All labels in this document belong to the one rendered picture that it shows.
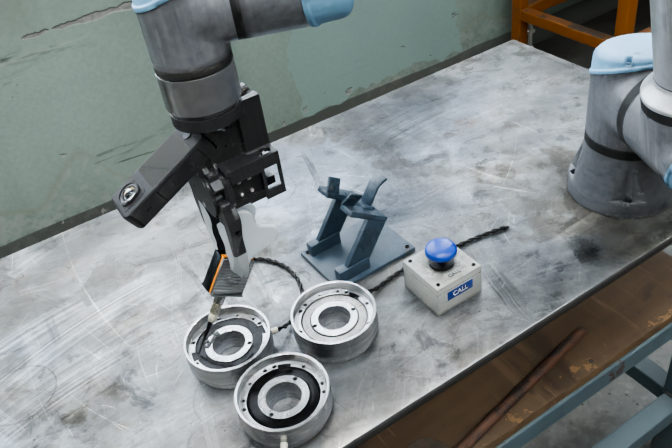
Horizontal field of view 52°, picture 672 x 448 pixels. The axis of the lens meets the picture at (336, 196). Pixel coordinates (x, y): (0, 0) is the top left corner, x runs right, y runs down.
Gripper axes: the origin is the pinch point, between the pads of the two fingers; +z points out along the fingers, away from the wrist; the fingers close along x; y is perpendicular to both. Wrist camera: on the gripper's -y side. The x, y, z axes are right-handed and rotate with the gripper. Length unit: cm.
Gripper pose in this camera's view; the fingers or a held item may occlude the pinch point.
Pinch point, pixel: (230, 264)
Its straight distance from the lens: 80.4
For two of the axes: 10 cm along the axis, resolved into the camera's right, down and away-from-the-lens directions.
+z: 1.3, 8.0, 5.9
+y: 8.3, -4.1, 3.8
